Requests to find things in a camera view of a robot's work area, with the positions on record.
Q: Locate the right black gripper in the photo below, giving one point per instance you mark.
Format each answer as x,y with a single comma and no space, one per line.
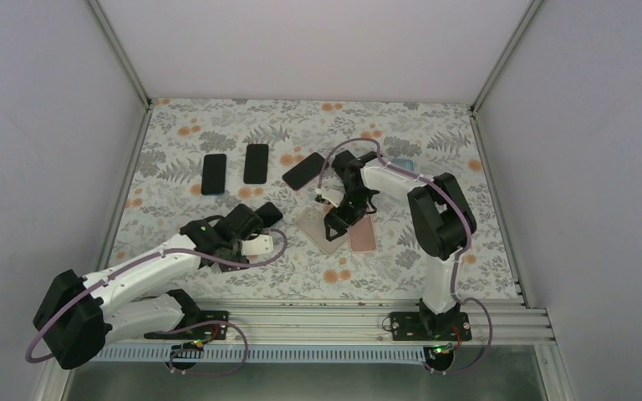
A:
342,225

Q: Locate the phone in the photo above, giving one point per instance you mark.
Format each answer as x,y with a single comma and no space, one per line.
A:
311,223
362,237

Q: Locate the magenta smartphone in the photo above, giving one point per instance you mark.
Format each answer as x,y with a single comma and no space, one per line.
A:
304,171

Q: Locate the black smartphone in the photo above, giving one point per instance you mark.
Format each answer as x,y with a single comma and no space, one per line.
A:
269,214
256,164
213,174

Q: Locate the light blue phone case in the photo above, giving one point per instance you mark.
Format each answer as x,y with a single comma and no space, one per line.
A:
403,163

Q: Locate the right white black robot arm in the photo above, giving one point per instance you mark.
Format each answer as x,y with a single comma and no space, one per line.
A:
441,218

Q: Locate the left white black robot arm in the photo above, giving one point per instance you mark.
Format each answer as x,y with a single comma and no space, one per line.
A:
79,316

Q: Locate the floral patterned table mat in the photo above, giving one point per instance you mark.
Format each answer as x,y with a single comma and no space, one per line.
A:
165,194

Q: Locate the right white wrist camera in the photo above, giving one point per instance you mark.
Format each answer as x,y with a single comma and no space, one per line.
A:
329,197

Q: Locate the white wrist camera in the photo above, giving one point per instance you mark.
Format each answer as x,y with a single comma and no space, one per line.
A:
257,246
329,197

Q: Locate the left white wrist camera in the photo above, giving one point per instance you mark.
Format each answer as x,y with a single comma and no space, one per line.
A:
257,246

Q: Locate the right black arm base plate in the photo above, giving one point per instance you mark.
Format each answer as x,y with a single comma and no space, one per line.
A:
411,326

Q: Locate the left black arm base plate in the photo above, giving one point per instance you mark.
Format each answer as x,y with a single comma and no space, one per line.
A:
205,325

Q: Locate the aluminium front rail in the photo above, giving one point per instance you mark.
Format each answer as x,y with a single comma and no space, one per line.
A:
353,322

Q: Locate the grey slotted cable duct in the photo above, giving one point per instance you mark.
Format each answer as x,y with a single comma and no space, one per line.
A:
217,353

